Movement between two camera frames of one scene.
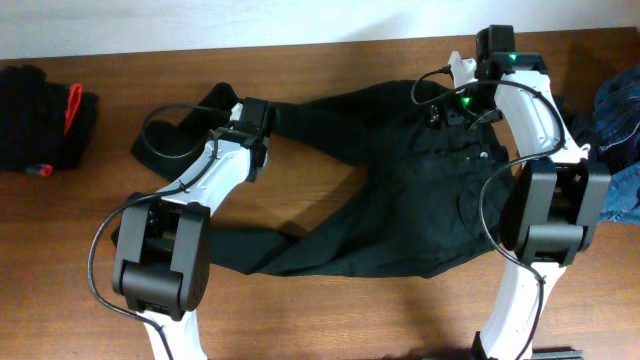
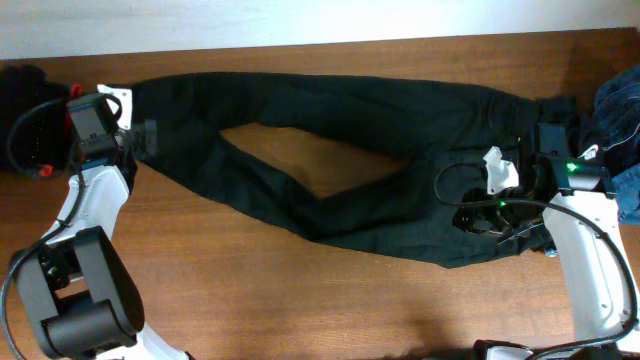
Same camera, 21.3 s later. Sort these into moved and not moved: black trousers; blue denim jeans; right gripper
Moved: black trousers; right gripper
Not moved: blue denim jeans
